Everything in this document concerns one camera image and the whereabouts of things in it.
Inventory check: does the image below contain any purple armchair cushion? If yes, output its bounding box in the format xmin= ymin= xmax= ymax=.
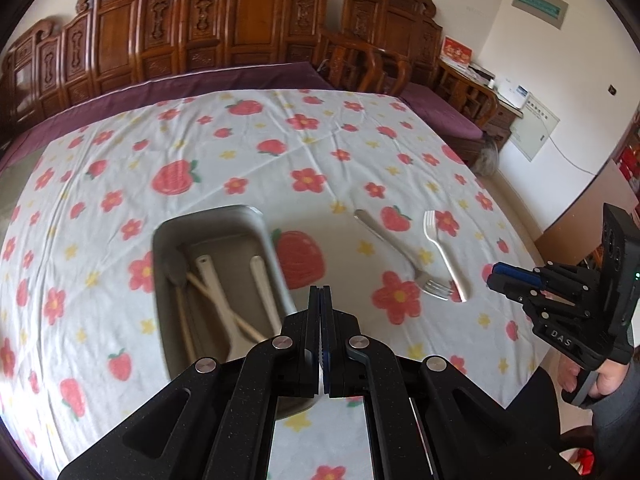
xmin=400 ymin=82 xmax=484 ymax=142

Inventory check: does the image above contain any steel spoon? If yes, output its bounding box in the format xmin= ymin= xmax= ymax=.
xmin=161 ymin=249 xmax=193 ymax=363

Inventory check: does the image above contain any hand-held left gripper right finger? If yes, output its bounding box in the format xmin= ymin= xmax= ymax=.
xmin=320 ymin=286 xmax=582 ymax=480

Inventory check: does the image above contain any white box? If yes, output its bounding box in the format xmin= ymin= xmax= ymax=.
xmin=495 ymin=77 xmax=531 ymax=109

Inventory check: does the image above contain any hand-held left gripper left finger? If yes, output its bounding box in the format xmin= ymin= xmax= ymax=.
xmin=57 ymin=286 xmax=321 ymax=480

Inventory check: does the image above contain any slim white spoon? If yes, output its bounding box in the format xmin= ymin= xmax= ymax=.
xmin=249 ymin=255 xmax=284 ymax=337

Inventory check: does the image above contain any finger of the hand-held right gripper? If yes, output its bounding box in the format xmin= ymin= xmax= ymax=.
xmin=492 ymin=261 xmax=602 ymax=292
xmin=486 ymin=272 xmax=606 ymax=319

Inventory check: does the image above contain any grey metal tray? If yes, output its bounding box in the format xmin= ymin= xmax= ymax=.
xmin=151 ymin=204 xmax=315 ymax=419

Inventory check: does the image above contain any person's dark trouser leg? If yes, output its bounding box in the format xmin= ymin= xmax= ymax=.
xmin=495 ymin=367 xmax=601 ymax=480

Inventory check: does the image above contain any carved wooden bench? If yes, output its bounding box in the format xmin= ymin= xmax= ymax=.
xmin=0 ymin=0 xmax=383 ymax=127

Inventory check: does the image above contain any steel fork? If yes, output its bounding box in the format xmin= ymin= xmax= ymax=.
xmin=353 ymin=209 xmax=455 ymax=302

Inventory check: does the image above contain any white wall chart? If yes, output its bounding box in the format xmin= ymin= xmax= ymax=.
xmin=509 ymin=92 xmax=561 ymax=163

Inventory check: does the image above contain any wide white spoon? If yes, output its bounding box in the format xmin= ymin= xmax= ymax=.
xmin=195 ymin=255 xmax=242 ymax=362

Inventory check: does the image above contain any white cable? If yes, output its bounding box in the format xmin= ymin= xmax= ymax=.
xmin=549 ymin=134 xmax=599 ymax=177

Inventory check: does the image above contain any wooden side table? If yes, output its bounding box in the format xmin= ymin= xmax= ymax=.
xmin=482 ymin=101 xmax=524 ymax=152

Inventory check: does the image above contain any strawberry flower print tablecloth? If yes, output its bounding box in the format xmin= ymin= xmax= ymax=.
xmin=0 ymin=89 xmax=539 ymax=480

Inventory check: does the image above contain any person's right forearm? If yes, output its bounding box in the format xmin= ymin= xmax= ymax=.
xmin=592 ymin=345 xmax=640 ymax=480

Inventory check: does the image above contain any long purple bench cushion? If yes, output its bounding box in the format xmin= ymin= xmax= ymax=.
xmin=0 ymin=61 xmax=337 ymax=162

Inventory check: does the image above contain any carved wooden armchair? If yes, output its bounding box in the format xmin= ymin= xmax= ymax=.
xmin=342 ymin=0 xmax=501 ymax=131

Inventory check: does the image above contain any person's right hand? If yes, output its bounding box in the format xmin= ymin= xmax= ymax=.
xmin=557 ymin=352 xmax=633 ymax=401

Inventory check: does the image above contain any white plastic fork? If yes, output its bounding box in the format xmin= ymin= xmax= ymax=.
xmin=422 ymin=210 xmax=472 ymax=304

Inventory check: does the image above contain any grey wall panel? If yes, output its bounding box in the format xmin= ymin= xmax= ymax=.
xmin=510 ymin=0 xmax=570 ymax=30

